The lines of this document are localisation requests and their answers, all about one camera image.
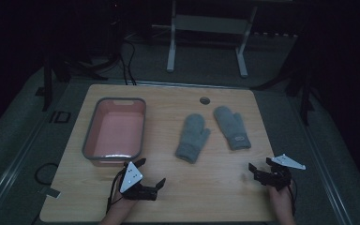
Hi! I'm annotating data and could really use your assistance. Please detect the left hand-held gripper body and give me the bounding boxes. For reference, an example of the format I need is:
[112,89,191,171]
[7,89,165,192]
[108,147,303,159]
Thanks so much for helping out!
[119,160,158,202]

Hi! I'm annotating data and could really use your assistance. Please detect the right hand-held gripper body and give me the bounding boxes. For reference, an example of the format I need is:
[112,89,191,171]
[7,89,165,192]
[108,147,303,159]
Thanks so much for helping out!
[254,153,307,192]

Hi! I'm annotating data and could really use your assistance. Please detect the pink basin with grey rim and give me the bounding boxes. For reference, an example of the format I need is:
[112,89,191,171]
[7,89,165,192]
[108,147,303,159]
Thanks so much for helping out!
[82,97,147,168]

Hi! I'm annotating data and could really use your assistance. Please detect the grey mitten with label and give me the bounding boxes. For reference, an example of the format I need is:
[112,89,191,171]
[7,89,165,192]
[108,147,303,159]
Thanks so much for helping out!
[212,105,252,152]

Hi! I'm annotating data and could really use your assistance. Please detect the plain grey mitten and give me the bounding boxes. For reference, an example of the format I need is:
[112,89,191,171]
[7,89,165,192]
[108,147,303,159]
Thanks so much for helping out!
[174,112,212,165]

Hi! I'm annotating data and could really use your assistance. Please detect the person's right hand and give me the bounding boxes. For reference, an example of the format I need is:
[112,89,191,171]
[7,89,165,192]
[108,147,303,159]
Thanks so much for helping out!
[268,186,295,208]

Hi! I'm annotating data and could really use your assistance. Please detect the person's left hand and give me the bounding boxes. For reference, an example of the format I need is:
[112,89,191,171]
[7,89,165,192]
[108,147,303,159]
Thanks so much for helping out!
[112,189,139,211]

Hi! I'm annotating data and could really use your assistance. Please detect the black metal stand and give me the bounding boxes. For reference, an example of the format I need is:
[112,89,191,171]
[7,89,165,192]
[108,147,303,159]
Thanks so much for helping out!
[36,52,107,113]
[285,62,318,127]

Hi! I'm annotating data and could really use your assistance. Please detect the grey tape piece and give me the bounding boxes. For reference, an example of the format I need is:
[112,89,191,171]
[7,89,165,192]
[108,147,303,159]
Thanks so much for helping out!
[40,187,62,200]

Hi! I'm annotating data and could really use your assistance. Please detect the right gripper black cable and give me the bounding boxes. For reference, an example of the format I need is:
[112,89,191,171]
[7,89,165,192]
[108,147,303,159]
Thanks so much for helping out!
[289,177,298,218]

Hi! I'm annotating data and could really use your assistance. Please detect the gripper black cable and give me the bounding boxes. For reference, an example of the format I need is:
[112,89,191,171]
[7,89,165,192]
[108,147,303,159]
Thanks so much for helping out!
[105,170,127,215]
[289,177,298,218]

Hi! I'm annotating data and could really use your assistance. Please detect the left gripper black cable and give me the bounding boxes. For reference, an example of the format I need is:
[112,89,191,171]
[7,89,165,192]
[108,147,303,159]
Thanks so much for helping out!
[105,170,127,215]

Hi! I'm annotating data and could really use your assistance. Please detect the black rectangular floor frame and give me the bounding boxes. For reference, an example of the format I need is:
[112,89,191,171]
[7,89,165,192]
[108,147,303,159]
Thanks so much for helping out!
[49,110,72,125]

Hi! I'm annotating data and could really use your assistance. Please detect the black floor cables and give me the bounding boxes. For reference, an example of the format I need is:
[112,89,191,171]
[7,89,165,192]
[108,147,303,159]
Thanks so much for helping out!
[118,37,139,86]

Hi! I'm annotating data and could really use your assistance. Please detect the white metal stand frame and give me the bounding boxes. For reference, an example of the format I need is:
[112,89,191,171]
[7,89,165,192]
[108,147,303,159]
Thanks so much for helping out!
[151,0,259,79]

